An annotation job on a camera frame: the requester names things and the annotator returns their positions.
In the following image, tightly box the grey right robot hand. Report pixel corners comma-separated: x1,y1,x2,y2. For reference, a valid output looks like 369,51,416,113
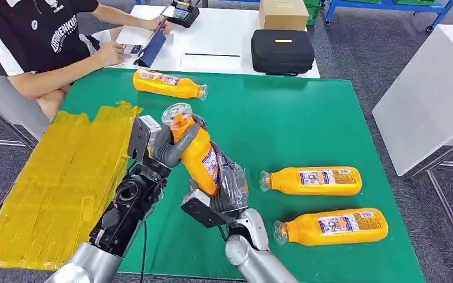
188,141,250,216

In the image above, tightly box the person's left hand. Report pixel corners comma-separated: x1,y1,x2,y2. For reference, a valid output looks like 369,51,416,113
142,15,174,35

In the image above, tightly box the person's right hand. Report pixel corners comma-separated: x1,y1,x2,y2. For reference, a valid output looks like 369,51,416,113
95,41,126,68

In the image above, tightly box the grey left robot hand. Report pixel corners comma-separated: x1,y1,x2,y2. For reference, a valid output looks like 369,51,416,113
148,114,208,179

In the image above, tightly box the blue folder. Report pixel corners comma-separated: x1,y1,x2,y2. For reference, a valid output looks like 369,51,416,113
133,17,169,68

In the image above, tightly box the orange drink bottle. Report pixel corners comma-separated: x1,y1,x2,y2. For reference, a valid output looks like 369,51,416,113
161,103,222,196
132,68,208,101
273,208,389,247
259,166,363,197

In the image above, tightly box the small printed card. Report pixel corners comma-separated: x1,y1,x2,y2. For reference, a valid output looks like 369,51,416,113
122,44,144,56

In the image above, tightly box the black handheld controller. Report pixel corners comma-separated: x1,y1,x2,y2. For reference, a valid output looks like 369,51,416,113
166,0,201,28

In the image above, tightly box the black pen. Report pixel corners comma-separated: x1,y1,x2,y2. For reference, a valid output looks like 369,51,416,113
184,52,241,58

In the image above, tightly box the white desk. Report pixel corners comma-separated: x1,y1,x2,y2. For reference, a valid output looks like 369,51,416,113
115,4,321,79

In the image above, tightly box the green table mat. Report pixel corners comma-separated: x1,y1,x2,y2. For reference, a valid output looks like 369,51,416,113
56,68,426,283

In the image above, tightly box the person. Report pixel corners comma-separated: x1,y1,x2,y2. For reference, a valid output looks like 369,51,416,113
0,0,174,122

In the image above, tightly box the grey table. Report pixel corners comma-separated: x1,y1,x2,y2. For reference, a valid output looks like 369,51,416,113
0,41,51,150

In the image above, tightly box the yellow taped sheet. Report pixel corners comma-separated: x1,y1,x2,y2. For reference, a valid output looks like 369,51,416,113
0,100,145,271

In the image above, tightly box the cardboard box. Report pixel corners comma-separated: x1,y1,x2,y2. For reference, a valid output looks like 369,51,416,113
258,0,310,31

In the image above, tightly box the black zip case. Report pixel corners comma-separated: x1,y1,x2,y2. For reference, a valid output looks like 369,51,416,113
250,29,316,77

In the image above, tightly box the green plastic crate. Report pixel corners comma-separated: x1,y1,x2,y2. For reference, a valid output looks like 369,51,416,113
304,0,322,27

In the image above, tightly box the white table with metal legs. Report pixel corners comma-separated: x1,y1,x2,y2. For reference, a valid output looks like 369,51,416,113
372,24,453,271

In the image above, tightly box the blue metal rack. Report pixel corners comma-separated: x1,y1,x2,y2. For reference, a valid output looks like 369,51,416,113
324,0,453,33

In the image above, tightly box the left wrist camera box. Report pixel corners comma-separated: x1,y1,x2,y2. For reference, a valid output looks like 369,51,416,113
127,114,162,163

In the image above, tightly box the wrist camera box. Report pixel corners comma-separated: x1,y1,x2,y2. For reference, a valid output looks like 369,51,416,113
180,189,228,230
127,114,162,163

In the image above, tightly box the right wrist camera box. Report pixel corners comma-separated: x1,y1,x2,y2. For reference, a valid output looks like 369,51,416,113
180,189,228,230

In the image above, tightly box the black cable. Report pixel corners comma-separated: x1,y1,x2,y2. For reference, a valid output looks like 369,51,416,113
139,221,148,283

